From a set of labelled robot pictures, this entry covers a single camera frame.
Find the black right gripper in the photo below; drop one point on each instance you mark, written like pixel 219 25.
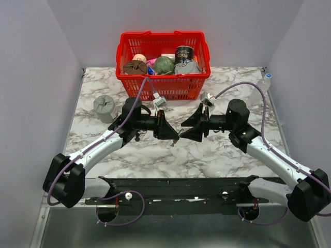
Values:
pixel 201 123

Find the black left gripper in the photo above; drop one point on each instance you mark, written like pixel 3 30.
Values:
pixel 164 130

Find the black head key bunch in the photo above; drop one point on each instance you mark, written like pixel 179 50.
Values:
pixel 138 134

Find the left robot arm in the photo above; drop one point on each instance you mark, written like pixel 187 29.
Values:
pixel 66 178

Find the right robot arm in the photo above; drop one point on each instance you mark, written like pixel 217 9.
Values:
pixel 304 192

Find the red plastic basket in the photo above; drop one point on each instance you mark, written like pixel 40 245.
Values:
pixel 152 45

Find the grey wrapped roll in basket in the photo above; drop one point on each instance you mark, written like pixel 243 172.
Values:
pixel 191 67

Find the clear plastic bottle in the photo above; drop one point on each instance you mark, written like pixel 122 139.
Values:
pixel 263 84

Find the green round ball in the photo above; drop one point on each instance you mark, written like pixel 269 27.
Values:
pixel 163 65

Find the grey wrapped roll on table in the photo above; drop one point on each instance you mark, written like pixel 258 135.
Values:
pixel 105 108

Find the pink packet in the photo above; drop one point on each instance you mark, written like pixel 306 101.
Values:
pixel 150 66

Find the brown wrapped roll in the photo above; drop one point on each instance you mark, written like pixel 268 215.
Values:
pixel 135 67

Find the black can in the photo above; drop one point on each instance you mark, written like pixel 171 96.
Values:
pixel 183 55

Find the beige egg shaped object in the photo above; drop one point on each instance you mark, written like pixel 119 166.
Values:
pixel 139 57

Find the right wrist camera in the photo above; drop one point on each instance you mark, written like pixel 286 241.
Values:
pixel 208 100

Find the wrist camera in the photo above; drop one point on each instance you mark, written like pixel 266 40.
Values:
pixel 208 100
pixel 158 101

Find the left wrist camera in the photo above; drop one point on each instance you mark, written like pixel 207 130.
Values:
pixel 158 101

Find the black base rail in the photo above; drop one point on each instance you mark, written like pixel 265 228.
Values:
pixel 180 196

